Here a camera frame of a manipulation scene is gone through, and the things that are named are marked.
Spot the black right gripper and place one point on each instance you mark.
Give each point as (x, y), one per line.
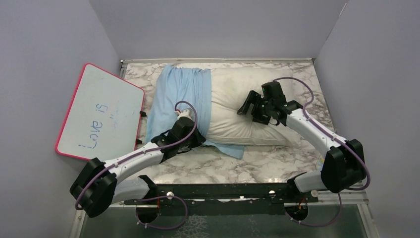
(253, 97)

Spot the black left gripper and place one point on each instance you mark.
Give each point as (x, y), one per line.
(198, 140)

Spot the white pillow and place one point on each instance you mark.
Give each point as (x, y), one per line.
(229, 89)

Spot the light blue pillowcase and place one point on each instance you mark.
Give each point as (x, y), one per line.
(176, 85)

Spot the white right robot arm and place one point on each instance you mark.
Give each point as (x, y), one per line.
(344, 163)

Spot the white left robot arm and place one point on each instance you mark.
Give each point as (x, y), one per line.
(96, 186)

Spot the pink framed whiteboard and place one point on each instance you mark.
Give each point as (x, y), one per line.
(103, 118)

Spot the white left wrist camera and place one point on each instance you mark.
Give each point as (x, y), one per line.
(186, 113)

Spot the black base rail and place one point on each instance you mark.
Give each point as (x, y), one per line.
(220, 199)

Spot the aluminium table edge frame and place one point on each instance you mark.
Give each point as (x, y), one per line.
(215, 60)

